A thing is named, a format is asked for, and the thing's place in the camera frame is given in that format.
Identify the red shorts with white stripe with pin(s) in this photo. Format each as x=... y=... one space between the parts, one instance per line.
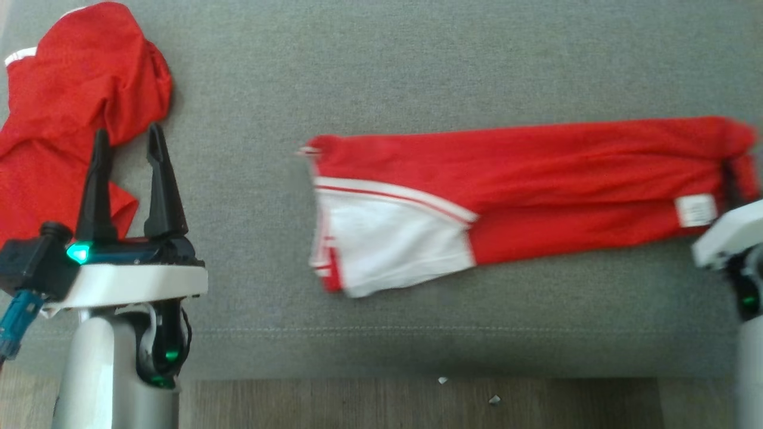
x=536 y=179

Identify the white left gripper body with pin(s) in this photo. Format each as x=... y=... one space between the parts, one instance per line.
x=137 y=283

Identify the grey fabric sofa seat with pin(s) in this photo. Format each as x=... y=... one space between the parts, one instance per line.
x=417 y=59

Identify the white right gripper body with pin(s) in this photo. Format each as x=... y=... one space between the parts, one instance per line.
x=733 y=235

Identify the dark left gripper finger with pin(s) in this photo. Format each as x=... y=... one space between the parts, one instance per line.
x=96 y=202
x=162 y=202

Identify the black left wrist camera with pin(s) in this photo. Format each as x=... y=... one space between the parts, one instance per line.
x=33 y=262

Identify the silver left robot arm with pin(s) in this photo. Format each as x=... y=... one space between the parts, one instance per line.
x=101 y=369

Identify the red basketball shorts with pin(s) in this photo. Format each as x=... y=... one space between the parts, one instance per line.
x=77 y=71

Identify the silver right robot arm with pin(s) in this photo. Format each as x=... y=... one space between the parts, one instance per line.
x=751 y=369

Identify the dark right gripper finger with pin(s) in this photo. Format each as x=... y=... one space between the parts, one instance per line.
x=730 y=185

